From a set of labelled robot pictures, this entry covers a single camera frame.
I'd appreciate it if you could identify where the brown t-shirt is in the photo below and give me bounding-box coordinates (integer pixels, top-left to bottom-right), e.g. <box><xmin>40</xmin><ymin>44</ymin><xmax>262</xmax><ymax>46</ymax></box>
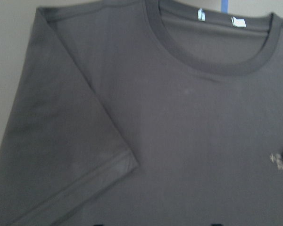
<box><xmin>0</xmin><ymin>0</ymin><xmax>283</xmax><ymax>226</ymax></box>

